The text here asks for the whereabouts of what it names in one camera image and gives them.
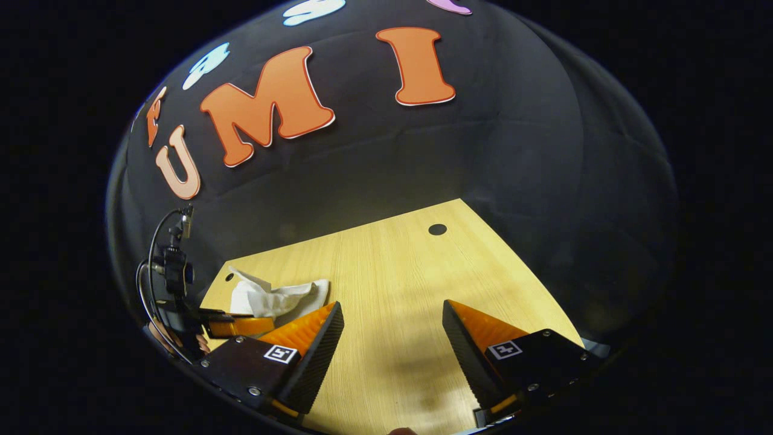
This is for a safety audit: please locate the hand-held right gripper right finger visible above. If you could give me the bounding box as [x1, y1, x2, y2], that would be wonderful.
[442, 299, 602, 425]

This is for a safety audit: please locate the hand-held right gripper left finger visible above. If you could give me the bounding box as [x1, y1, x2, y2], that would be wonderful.
[193, 301, 345, 419]

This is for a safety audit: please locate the black backdrop cloth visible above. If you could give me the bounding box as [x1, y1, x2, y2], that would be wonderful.
[107, 0, 677, 345]

